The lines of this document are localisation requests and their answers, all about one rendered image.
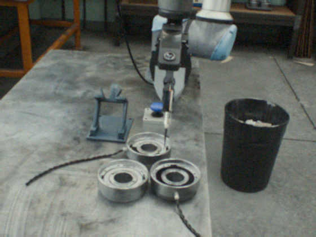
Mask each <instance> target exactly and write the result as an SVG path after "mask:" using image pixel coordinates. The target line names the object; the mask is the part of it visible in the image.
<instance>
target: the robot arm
mask: <svg viewBox="0 0 316 237"><path fill-rule="evenodd" d="M193 2H194V0H159V1H158V7H159V13H158V15H157V16H156V17H155V18H154V20H153V27H152V47H151V58H150V63H149V66H148V68H147V70H146V74H145V79H146V80H147V81H149V82H150V83H154V86H152V85H150V86H152V87H155V89H156V91H157V95H158V96H159V98H160V99H161V101H163V99H164V89H168V88H169V84H166V85H165V82H167V81H168V80H169V78H170V77H172V78H173V81H174V84H172V89H174V93H173V102H176V100H177V99H178V97H179V96H180V95H181V93H182V91H183V89H184V87H185V86H187V85H188V83H189V76H190V72H191V66H192V63H191V57H197V58H203V59H208V60H210V61H212V60H215V61H220V62H222V61H224V60H226V59H227V58H228V56H229V53H230V51H231V49H232V46H233V44H234V41H235V36H236V30H237V28H236V26H234V25H232V23H233V18H232V17H231V15H230V13H229V11H230V5H231V0H203V5H202V10H201V11H200V12H199V13H198V14H196V20H192V19H190V17H191V9H192V8H193Z"/></svg>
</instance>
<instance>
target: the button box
mask: <svg viewBox="0 0 316 237"><path fill-rule="evenodd" d="M164 116H165V113H162V112H160V114H159V115H157V114H156V112H155V111H153V110H151V109H149V108H145V111H144V116H143V132H153V133H158V134H161V135H163V136H164V131H165V129H164V119H165V118H164ZM169 134H170V121H169V127H168V130H167V134H166V136H167V137H169Z"/></svg>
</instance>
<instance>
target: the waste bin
mask: <svg viewBox="0 0 316 237"><path fill-rule="evenodd" d="M247 120H252V121H253V122H257V121H261V122H262V123H267V124H271V126H259V125H253V124H249V123H245V122H246V121H247ZM289 120H290V116H289V114H288V112H287V111H285V109H284V108H282V107H281V106H279V105H278V104H275V103H273V102H270V101H267V100H264V99H259V98H247V97H245V98H236V99H233V100H230V101H229V102H228V103H226V104H225V106H224V118H223V147H222V161H221V178H222V180H223V182H225V183H226V184H227V185H228V186H229V187H231V188H234V189H236V190H239V191H243V192H257V191H261V190H263V189H265V188H266V187H267V185H268V183H269V180H270V177H271V174H272V172H273V167H274V164H275V161H276V158H277V155H278V152H279V147H280V144H281V142H282V140H283V137H284V135H285V130H286V127H287V125H288V123H289Z"/></svg>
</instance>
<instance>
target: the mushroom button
mask: <svg viewBox="0 0 316 237"><path fill-rule="evenodd" d="M162 106H163V103H152V104H151V105H150V109H151V110H153V111H155V112H156V114H157V115H159V114H160V112H162V110H161V109H162Z"/></svg>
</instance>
